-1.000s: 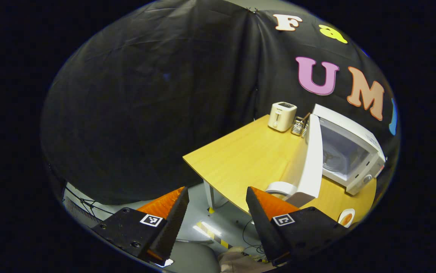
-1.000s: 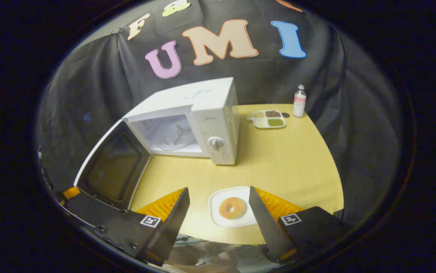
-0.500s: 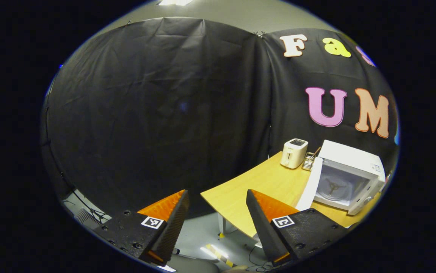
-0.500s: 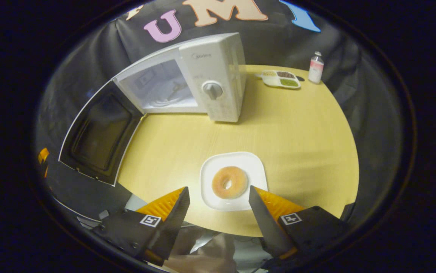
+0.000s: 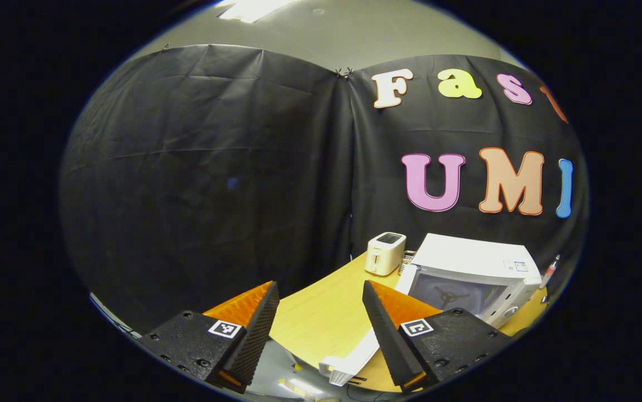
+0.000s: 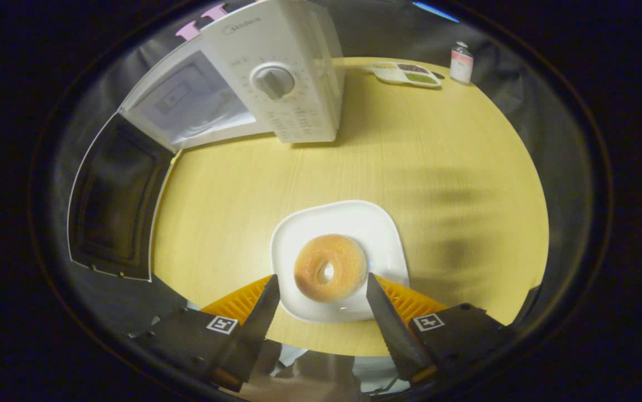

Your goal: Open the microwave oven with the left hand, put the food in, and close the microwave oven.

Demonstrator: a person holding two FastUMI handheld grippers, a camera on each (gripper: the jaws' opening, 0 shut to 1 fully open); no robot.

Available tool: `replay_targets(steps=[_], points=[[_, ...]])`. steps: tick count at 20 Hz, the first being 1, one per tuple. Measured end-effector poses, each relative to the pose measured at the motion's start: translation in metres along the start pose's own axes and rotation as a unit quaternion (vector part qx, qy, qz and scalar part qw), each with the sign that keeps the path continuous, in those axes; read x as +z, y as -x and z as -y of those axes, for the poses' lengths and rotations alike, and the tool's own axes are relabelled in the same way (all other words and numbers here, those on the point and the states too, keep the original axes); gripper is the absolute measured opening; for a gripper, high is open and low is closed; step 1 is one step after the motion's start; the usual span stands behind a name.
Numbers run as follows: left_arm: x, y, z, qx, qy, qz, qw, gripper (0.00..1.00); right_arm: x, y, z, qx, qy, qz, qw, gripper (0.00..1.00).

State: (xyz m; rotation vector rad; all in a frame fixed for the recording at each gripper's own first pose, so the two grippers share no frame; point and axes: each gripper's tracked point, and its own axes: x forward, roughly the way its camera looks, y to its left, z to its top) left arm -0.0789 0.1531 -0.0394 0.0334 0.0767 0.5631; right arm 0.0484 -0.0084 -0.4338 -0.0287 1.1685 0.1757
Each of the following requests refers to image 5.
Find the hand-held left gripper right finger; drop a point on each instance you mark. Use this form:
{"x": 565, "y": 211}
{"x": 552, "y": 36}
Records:
{"x": 391, "y": 340}

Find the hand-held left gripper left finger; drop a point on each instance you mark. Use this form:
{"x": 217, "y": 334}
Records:
{"x": 254, "y": 335}

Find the white microwave oven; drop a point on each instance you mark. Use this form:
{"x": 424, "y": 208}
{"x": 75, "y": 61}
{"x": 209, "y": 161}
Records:
{"x": 466, "y": 257}

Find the cream white toaster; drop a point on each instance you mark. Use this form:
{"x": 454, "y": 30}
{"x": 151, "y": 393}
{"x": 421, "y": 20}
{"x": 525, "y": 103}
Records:
{"x": 385, "y": 254}

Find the small pink label bottle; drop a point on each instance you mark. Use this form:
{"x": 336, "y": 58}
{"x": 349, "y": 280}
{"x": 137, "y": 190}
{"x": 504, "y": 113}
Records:
{"x": 548, "y": 274}

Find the black backdrop cloth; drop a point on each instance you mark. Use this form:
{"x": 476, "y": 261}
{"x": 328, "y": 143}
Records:
{"x": 204, "y": 167}

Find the ceiling light panel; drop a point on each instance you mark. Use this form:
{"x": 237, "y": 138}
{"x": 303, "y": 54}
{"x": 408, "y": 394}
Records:
{"x": 254, "y": 8}

